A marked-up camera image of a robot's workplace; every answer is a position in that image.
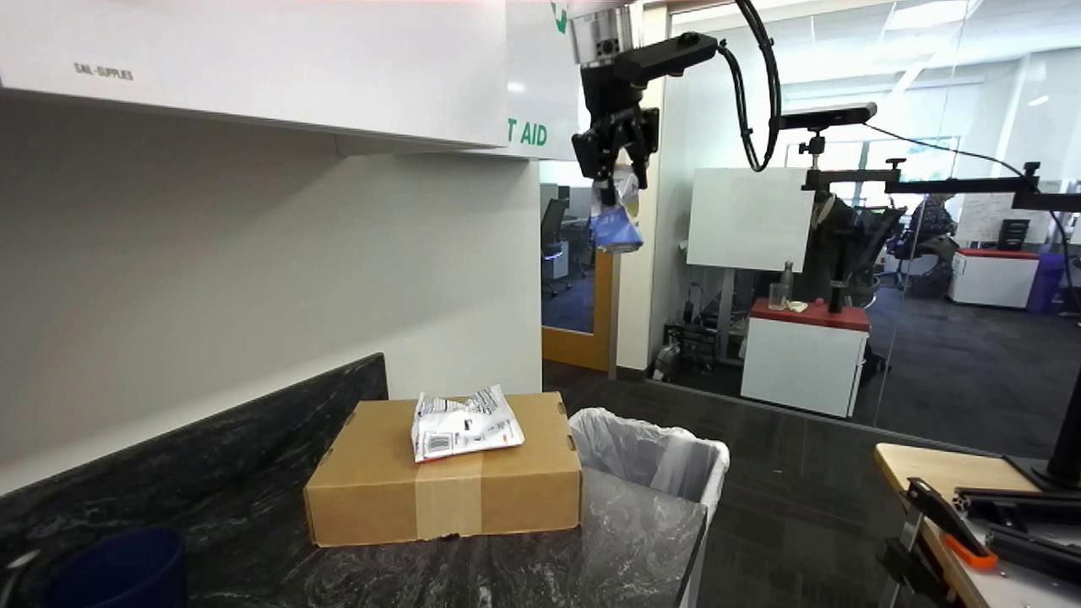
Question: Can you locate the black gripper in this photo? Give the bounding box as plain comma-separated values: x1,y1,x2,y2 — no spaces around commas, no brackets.
567,61,669,213

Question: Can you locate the silver snack packet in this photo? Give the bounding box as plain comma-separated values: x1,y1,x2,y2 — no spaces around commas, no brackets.
410,382,531,467

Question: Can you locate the clear plastic bin liner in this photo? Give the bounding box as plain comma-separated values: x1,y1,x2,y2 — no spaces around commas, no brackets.
567,405,725,535

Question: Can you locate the white waste bin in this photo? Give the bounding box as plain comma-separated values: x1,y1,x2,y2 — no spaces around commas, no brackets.
567,405,732,608

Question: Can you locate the white first aid cabinet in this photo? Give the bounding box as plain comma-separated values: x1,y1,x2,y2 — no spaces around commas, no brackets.
501,0,583,167

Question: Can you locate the white board panel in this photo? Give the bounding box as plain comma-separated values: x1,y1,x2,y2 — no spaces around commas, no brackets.
687,167,819,278

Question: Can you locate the person in background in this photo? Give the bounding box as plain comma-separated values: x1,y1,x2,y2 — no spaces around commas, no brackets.
897,190,963,306

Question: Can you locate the brown cardboard box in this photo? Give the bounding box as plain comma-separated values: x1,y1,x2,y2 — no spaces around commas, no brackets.
301,390,588,552

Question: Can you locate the white desk with red top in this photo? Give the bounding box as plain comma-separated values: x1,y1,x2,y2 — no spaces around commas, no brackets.
945,247,1046,316

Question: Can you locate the wooden board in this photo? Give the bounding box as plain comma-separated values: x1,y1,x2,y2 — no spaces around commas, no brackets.
872,440,1045,608

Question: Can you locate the purple object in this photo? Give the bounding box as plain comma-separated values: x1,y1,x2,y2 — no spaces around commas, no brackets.
1026,247,1072,317

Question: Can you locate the black stand pole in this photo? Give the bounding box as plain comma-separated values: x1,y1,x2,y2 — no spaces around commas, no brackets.
1002,366,1081,498

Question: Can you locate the black flat bar tool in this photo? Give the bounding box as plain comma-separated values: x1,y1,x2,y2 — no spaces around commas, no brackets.
954,488,1081,586

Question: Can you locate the metal robot table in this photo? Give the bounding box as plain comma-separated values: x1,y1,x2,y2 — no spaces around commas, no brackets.
957,552,1081,608

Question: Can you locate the blue bowl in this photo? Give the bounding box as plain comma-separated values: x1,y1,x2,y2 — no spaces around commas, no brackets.
38,523,193,608

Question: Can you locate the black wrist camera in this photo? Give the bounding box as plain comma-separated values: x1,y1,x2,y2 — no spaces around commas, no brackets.
615,30,723,96

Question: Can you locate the wooden door frame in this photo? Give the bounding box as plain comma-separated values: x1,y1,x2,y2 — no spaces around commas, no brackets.
537,247,626,379

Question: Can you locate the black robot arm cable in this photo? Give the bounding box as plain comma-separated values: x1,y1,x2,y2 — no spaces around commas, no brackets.
715,0,786,177

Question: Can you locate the black stereo camera bar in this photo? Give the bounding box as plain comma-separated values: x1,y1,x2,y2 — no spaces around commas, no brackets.
778,101,883,132

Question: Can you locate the white pedestal with red top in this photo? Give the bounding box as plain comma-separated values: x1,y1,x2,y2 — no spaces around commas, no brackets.
736,297,876,424

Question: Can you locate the white wall cabinet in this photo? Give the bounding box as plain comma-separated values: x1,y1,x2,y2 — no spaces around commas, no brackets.
0,0,513,153

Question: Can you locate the black orange-handled tool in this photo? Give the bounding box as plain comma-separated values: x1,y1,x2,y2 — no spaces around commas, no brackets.
902,477,1002,576

